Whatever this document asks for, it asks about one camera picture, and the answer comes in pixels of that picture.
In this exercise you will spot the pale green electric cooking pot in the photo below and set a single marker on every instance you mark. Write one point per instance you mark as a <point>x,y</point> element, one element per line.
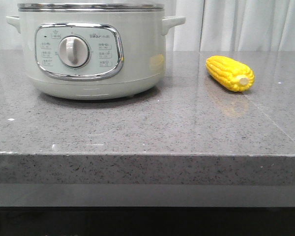
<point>94,55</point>

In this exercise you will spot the white curtain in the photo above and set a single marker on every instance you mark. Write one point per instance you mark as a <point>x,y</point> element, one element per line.
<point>211,25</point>

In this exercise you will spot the glass pot lid steel rim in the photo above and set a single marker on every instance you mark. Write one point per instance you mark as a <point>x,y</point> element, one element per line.
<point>89,7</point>

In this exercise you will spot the yellow corn cob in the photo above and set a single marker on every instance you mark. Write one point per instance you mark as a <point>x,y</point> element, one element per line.
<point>231,74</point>

